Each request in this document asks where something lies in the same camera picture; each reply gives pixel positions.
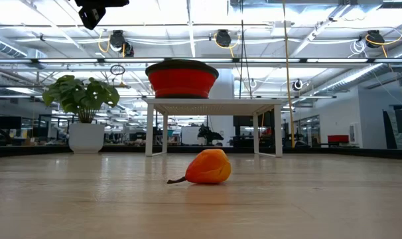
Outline black background monitor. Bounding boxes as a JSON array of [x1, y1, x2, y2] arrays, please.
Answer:
[[0, 116, 22, 131]]

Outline black hanging cables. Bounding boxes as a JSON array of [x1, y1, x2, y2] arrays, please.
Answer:
[[237, 0, 253, 100]]

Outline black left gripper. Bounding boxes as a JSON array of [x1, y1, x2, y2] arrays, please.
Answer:
[[74, 0, 131, 31]]

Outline white perforated shelf riser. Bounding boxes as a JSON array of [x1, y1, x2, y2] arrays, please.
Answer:
[[143, 98, 284, 158]]

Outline green plant in white pot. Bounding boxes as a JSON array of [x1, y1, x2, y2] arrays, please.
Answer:
[[41, 75, 121, 155]]

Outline black ceiling cable reel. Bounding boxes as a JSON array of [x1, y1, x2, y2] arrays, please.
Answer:
[[350, 29, 402, 59], [209, 29, 241, 58], [98, 29, 135, 58]]

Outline black hanging cable loop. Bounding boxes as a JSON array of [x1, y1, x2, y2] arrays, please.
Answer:
[[109, 64, 126, 76]]

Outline black aluminium table frame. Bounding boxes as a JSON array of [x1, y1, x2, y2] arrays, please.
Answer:
[[0, 144, 402, 161]]

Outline black background robot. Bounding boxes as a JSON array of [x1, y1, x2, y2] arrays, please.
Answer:
[[197, 124, 224, 146]]

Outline red background box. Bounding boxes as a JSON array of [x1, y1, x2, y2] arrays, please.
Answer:
[[327, 134, 350, 144]]

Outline red collapsible bowl grey rim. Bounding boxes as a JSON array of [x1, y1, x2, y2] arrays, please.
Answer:
[[145, 58, 220, 100]]

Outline small orange pear with stem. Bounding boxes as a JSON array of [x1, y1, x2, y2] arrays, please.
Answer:
[[166, 148, 232, 185]]

